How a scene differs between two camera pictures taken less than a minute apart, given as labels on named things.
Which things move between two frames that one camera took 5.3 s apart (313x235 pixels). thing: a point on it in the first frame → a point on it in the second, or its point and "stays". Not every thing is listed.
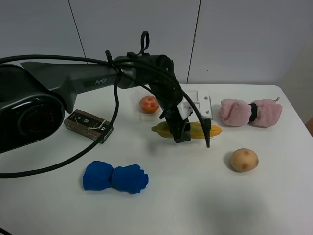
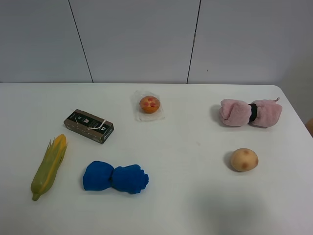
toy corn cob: x=163 y=130 → x=45 y=176
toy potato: x=244 y=160 stays
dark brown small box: x=88 y=125 stays
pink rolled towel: x=263 y=113 stays
